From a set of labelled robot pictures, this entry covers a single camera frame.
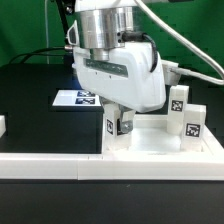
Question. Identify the white U-shaped fence frame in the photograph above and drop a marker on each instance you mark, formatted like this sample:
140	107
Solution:
110	166

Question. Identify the white marker sheet with tags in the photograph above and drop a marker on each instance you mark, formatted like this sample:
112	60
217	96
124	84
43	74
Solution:
77	98

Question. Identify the white square table top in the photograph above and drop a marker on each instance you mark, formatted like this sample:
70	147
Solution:
149	136

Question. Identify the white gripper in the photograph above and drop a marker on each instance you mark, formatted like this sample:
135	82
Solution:
126	79

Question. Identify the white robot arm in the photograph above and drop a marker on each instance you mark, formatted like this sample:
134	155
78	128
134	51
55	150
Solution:
102	25

